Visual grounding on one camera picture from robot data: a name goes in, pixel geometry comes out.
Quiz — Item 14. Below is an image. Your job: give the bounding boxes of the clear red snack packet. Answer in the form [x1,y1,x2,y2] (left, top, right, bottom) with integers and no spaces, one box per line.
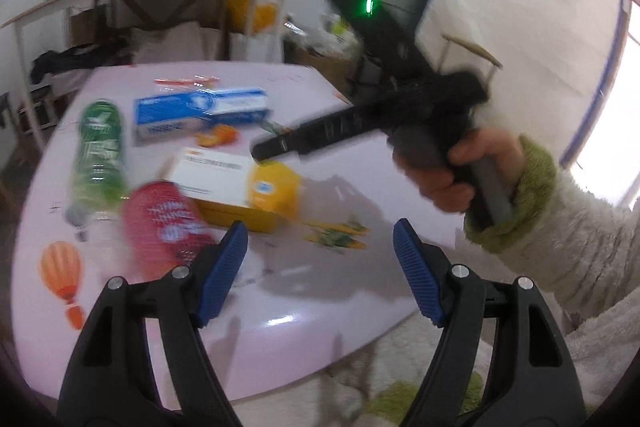
[152,76,221,90]

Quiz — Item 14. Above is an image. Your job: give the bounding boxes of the white yellow medicine box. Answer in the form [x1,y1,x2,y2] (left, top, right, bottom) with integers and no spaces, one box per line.
[165,147,303,234]

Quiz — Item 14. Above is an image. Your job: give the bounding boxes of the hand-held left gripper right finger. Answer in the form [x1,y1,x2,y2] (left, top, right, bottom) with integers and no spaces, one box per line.
[392,218,586,427]

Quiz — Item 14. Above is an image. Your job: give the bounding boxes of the white sack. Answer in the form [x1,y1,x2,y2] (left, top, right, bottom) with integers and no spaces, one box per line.
[135,22,223,65]

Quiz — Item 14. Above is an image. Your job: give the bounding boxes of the wooden chair with grey seat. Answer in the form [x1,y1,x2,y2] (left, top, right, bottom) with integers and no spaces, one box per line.
[442,32,503,82]

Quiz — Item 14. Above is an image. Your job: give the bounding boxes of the white plastic bags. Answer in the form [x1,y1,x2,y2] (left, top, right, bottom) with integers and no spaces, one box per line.
[285,12,358,55]

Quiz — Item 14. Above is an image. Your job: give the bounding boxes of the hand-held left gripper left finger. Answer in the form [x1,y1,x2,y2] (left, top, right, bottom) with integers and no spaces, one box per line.
[57,221,249,427]

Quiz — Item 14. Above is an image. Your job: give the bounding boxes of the red plastic bottle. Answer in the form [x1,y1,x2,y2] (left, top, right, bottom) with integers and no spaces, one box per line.
[122,181,218,280]

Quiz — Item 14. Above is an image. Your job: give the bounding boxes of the green plastic bottle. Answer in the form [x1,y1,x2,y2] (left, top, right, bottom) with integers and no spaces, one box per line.
[65,99,128,243]

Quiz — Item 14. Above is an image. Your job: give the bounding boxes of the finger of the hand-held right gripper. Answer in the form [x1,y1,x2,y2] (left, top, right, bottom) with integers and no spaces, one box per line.
[250,103,386,162]

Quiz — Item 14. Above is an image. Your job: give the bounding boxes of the person's right hand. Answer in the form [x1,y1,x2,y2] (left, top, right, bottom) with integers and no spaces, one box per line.
[392,129,526,212]

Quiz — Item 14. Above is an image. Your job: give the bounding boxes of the blue white toothpaste box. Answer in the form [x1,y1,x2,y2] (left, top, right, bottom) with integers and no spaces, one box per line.
[132,87,273,146]

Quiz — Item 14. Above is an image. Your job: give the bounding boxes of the dark cloth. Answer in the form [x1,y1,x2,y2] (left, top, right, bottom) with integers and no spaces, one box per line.
[30,44,108,85]

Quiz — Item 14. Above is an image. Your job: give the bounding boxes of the leaning blue-edged white board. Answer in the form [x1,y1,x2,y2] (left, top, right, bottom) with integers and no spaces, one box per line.
[415,0,626,168]

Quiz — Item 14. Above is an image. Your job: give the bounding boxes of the yellow plastic bag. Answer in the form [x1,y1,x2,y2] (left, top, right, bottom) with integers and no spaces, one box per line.
[225,0,281,35]

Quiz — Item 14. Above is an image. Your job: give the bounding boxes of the cardboard box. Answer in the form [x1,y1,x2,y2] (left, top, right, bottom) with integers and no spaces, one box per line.
[290,42,356,95]

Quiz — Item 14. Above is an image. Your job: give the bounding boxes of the person's right forearm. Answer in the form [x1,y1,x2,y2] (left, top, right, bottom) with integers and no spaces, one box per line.
[462,134,640,323]

